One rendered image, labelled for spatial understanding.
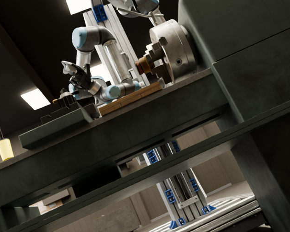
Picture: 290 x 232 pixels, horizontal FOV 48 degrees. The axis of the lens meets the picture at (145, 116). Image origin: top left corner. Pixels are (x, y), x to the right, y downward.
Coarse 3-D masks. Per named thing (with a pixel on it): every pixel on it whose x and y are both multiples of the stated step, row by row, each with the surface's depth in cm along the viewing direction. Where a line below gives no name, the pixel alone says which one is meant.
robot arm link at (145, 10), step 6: (138, 0) 210; (144, 0) 209; (150, 0) 208; (156, 0) 209; (138, 6) 210; (144, 6) 211; (150, 6) 211; (156, 6) 212; (138, 12) 213; (144, 12) 215; (156, 12) 215; (150, 18) 218; (156, 18) 216; (162, 18) 218
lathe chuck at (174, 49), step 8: (160, 24) 163; (168, 24) 159; (152, 32) 162; (160, 32) 156; (168, 32) 155; (152, 40) 173; (168, 40) 154; (176, 40) 153; (168, 48) 153; (176, 48) 153; (168, 56) 153; (176, 56) 154; (184, 56) 154; (168, 64) 158; (184, 64) 156; (168, 72) 168; (176, 72) 158; (184, 72) 160; (176, 80) 162
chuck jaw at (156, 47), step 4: (160, 40) 155; (164, 40) 155; (156, 44) 156; (160, 44) 156; (164, 44) 154; (152, 48) 157; (156, 48) 155; (160, 48) 155; (152, 52) 160; (156, 52) 157; (160, 52) 159; (148, 56) 163; (152, 56) 159; (156, 56) 161; (160, 56) 163; (148, 60) 162; (152, 60) 163; (156, 60) 165
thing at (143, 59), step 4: (144, 56) 166; (140, 60) 165; (144, 60) 165; (136, 64) 165; (140, 64) 165; (144, 64) 164; (148, 64) 164; (152, 64) 166; (136, 68) 171; (140, 68) 165; (144, 68) 165; (148, 68) 165; (140, 72) 166; (144, 72) 168
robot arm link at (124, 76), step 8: (104, 32) 195; (104, 40) 196; (112, 40) 196; (104, 48) 199; (112, 48) 195; (112, 56) 194; (120, 56) 194; (112, 64) 195; (120, 64) 192; (120, 72) 191; (128, 72) 192; (120, 80) 191; (128, 80) 189; (128, 88) 187; (136, 88) 190
